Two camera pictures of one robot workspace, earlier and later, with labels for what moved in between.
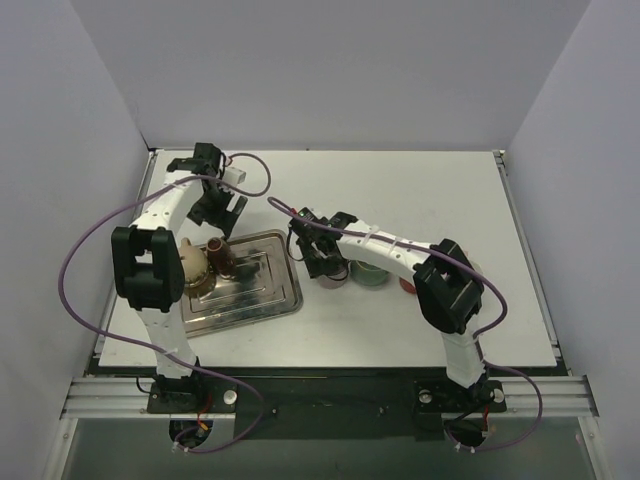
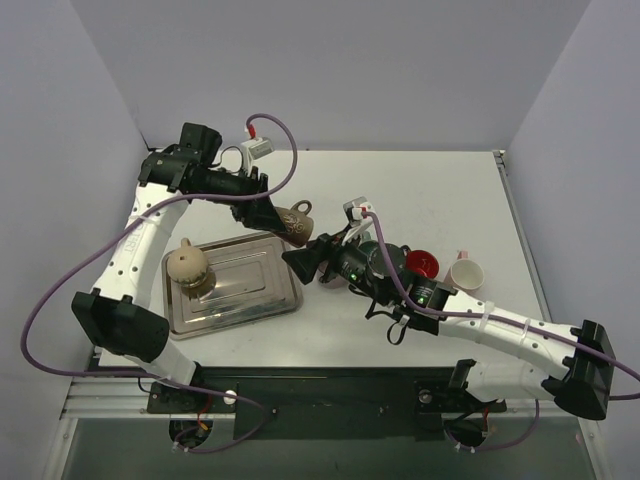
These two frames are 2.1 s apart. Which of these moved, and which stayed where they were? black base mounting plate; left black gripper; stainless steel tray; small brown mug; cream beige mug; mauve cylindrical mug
Moved: small brown mug; left black gripper
Stayed: stainless steel tray; black base mounting plate; mauve cylindrical mug; cream beige mug
